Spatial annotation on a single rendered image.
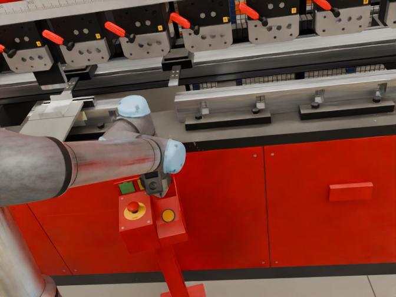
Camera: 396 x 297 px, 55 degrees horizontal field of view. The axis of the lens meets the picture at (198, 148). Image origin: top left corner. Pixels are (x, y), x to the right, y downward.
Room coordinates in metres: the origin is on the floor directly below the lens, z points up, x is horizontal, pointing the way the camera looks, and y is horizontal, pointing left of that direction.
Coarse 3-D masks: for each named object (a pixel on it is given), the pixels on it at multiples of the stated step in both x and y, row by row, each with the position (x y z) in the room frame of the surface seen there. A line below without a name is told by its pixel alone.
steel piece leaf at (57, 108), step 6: (54, 102) 1.26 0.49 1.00; (60, 102) 1.25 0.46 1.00; (66, 102) 1.25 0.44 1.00; (48, 108) 1.22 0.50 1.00; (54, 108) 1.22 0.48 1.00; (60, 108) 1.21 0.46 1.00; (66, 108) 1.20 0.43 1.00; (42, 114) 1.17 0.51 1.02; (48, 114) 1.16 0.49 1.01; (54, 114) 1.16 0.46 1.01; (60, 114) 1.15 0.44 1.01
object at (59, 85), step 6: (60, 66) 1.26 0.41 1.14; (36, 72) 1.26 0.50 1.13; (42, 72) 1.26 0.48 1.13; (48, 72) 1.25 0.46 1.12; (54, 72) 1.25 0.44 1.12; (60, 72) 1.25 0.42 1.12; (36, 78) 1.26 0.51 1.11; (42, 78) 1.26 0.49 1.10; (48, 78) 1.26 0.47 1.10; (54, 78) 1.25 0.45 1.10; (60, 78) 1.25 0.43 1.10; (66, 78) 1.26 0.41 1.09; (42, 84) 1.26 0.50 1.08; (48, 84) 1.26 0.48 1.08; (54, 84) 1.26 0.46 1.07; (60, 84) 1.26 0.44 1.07; (66, 84) 1.26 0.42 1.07
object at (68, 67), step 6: (66, 66) 1.49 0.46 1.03; (78, 66) 1.46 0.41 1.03; (84, 66) 1.45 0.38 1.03; (90, 66) 1.47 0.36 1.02; (96, 66) 1.51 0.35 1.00; (66, 72) 1.45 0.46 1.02; (72, 72) 1.44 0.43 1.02; (78, 72) 1.43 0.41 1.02; (84, 72) 1.42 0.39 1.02; (90, 72) 1.44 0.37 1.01; (72, 78) 1.42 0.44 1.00; (78, 78) 1.41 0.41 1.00; (84, 78) 1.43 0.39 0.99; (90, 78) 1.42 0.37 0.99; (72, 84) 1.37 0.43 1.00; (66, 90) 1.33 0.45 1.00; (72, 90) 1.33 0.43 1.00
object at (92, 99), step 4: (92, 96) 1.26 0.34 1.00; (72, 100) 1.26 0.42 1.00; (76, 100) 1.26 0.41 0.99; (80, 100) 1.24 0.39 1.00; (84, 100) 1.24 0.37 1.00; (88, 100) 1.23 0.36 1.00; (92, 100) 1.23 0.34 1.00; (84, 104) 1.23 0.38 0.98; (88, 104) 1.23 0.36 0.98; (92, 104) 1.23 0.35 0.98
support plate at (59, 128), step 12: (36, 108) 1.25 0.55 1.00; (72, 108) 1.19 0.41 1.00; (36, 120) 1.16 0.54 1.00; (48, 120) 1.15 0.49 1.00; (60, 120) 1.13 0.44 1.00; (72, 120) 1.11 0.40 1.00; (24, 132) 1.10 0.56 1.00; (36, 132) 1.09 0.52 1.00; (48, 132) 1.07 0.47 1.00; (60, 132) 1.06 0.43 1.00
